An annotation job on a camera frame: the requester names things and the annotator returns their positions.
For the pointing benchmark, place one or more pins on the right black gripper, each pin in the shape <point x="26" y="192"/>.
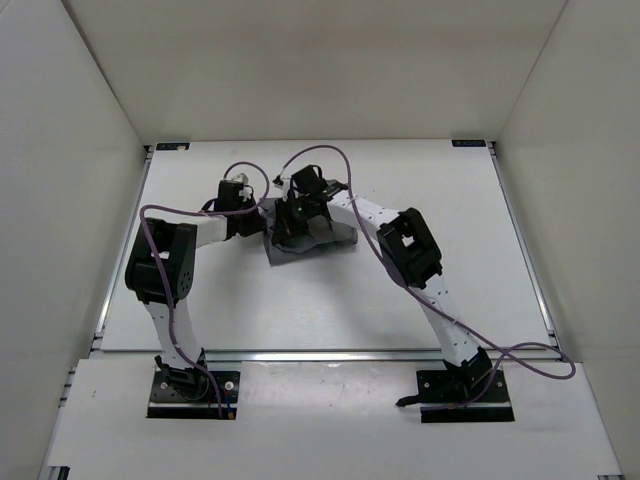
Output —
<point x="285" y="229"/>

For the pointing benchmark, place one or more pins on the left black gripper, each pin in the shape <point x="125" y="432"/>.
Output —
<point x="258" y="225"/>

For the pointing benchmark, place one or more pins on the grey pleated skirt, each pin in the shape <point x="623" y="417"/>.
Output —
<point x="323" y="236"/>

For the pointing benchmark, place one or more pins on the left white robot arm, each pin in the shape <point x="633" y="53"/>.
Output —
<point x="161" y="271"/>

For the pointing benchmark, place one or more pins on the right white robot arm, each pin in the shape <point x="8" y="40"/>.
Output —
<point x="411" y="257"/>

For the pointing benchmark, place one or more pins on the blue table label left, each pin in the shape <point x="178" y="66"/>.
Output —
<point x="172" y="146"/>

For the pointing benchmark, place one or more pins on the blue table label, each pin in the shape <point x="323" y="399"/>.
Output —
<point x="172" y="146"/>
<point x="468" y="143"/>

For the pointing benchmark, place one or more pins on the blue table label right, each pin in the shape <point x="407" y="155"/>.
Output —
<point x="468" y="143"/>

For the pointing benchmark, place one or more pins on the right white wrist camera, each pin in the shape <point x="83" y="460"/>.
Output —
<point x="285" y="185"/>

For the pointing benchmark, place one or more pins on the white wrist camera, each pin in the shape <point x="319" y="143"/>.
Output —
<point x="285" y="185"/>
<point x="240" y="179"/>

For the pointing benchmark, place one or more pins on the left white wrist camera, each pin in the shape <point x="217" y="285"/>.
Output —
<point x="240" y="179"/>

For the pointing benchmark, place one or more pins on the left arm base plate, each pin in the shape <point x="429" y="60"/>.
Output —
<point x="170" y="399"/>

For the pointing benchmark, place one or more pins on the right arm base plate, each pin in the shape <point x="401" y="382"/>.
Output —
<point x="442" y="401"/>

